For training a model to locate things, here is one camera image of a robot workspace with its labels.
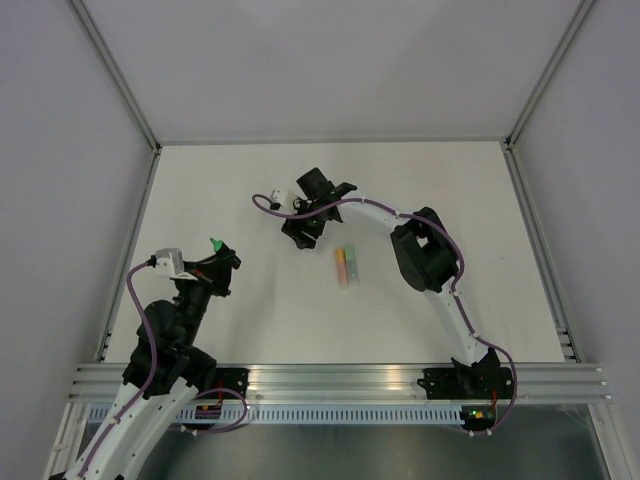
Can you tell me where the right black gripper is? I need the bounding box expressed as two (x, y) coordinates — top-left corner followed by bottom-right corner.
(282, 194), (326, 249)

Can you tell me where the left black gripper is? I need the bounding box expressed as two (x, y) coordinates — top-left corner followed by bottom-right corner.
(176, 249), (235, 347)

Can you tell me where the black green-tipped highlighter pen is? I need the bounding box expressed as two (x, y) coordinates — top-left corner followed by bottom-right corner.
(210, 238), (224, 252)

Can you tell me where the light green pen cap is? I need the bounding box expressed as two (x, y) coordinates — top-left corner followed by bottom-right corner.
(344, 244), (357, 263)

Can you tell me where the orange highlighter pen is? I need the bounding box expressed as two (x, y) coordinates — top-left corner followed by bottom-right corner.
(336, 261), (348, 289)

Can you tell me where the light green highlighter pen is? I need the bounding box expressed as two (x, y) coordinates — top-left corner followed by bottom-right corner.
(346, 260), (360, 288)

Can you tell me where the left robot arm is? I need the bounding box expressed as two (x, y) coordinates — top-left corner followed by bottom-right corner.
(57, 240), (246, 479)

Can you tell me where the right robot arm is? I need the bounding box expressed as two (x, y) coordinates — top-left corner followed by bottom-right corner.
(282, 168), (514, 400)

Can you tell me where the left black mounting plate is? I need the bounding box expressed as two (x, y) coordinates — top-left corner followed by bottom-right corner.
(213, 367), (250, 400)

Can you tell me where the black mounting plate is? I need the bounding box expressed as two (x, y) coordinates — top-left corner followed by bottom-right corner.
(417, 367), (515, 400)
(213, 367), (250, 400)

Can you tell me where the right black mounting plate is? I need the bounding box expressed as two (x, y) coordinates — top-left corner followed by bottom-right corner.
(417, 367), (515, 400)

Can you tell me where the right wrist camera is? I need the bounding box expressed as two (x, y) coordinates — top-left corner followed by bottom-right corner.
(269, 189), (297, 214)

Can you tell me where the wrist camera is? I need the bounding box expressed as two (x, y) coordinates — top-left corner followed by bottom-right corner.
(269, 189), (297, 214)
(153, 247), (185, 279)

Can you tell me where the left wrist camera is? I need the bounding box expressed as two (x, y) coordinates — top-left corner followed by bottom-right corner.
(153, 247), (185, 279)

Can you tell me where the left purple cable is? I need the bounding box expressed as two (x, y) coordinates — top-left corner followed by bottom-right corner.
(74, 257), (249, 480)

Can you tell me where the purple cable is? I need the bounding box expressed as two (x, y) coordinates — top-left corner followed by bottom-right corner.
(74, 257), (249, 480)
(250, 193), (519, 437)

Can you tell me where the white slotted cable duct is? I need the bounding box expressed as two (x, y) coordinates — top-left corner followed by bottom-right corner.
(87, 403), (464, 425)

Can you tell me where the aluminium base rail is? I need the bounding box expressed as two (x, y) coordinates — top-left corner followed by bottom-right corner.
(67, 363), (613, 405)

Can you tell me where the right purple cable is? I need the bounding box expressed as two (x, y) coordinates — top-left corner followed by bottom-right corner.
(250, 193), (519, 437)

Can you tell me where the right aluminium frame post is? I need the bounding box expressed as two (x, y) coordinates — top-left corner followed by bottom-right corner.
(501, 0), (599, 364)

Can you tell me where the aluminium frame post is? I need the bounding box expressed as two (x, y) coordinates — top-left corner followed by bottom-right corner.
(66, 0), (162, 363)
(501, 0), (599, 364)

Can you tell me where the left aluminium frame post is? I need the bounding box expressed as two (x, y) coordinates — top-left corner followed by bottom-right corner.
(66, 0), (162, 363)

